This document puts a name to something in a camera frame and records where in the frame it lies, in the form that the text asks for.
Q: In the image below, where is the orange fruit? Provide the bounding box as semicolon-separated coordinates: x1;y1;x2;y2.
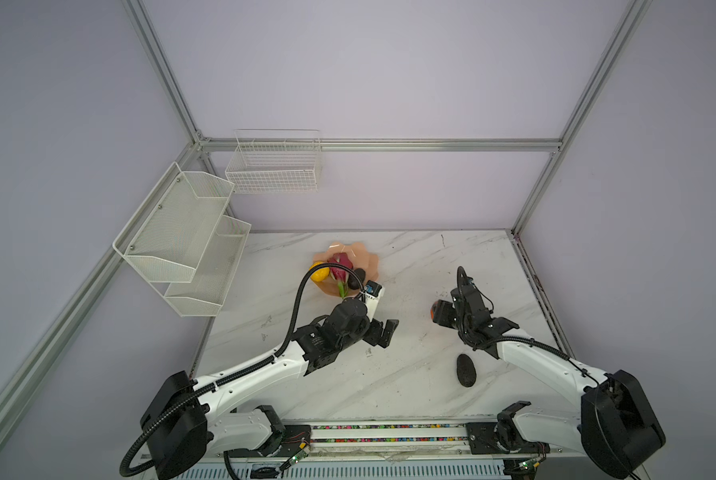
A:
430;300;445;324

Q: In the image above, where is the dark avocado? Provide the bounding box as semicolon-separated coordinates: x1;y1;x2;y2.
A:
455;354;477;388
347;268;366;290

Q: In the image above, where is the magenta dragon fruit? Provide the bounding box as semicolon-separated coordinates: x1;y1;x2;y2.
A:
328;252;353;299

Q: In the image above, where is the yellow lemon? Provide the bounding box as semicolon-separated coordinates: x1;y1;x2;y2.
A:
310;261;331;283

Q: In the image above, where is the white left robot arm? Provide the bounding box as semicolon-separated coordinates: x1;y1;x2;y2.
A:
119;280;399;479

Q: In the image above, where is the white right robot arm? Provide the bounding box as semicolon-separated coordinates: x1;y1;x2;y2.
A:
431;267;666;479

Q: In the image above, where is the peach wavy fruit bowl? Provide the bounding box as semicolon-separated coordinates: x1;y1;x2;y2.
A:
313;242;380;297

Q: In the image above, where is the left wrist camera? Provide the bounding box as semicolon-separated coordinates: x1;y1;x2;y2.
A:
363;280;384;320

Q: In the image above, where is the base rail with cables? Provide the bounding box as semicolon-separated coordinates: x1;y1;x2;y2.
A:
175;417;579;479

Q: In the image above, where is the white wire wall basket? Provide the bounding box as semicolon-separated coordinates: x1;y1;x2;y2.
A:
225;129;322;194

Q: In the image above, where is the white mesh wall shelf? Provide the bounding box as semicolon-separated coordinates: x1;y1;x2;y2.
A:
112;163;251;317

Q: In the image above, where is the aluminium frame post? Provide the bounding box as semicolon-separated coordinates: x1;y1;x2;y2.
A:
511;0;652;237

